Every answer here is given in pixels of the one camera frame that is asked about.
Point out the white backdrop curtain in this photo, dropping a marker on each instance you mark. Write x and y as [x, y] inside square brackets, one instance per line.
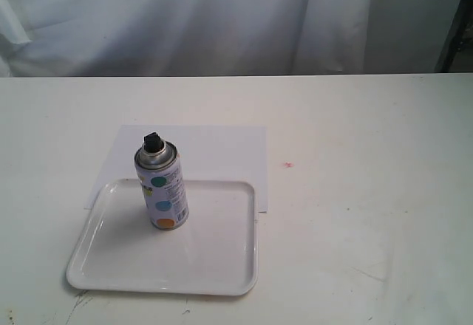
[41, 38]

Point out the white paper sheet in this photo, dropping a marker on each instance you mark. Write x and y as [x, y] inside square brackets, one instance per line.
[227, 153]

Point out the white spray paint can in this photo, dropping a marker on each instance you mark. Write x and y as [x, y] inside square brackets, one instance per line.
[158, 168]

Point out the white plastic tray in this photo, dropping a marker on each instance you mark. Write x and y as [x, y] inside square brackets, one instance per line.
[215, 252]

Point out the black tripod stand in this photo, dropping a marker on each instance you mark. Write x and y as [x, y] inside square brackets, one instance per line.
[455, 36]

